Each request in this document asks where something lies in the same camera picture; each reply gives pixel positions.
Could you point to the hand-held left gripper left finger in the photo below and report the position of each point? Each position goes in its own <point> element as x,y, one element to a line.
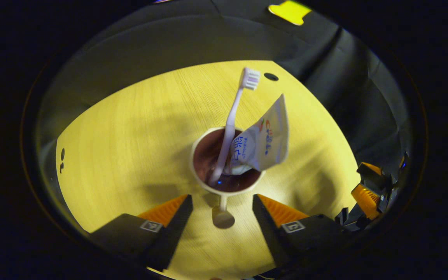
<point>177,229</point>

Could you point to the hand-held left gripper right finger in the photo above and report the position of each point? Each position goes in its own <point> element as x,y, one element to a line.
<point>268,229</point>

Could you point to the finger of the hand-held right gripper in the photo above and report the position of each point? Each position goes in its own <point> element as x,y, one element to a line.
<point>373,173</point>
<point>366,199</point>

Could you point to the white toothpaste tube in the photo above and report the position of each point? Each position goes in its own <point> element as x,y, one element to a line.
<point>270,140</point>

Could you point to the white toothbrush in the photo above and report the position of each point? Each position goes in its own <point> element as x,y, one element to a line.
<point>231,116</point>

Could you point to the wooden desktop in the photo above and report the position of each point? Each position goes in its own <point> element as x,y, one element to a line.
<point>130,136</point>

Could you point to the black backdrop cloth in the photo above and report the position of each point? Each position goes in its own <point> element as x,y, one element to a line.
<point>169,39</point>

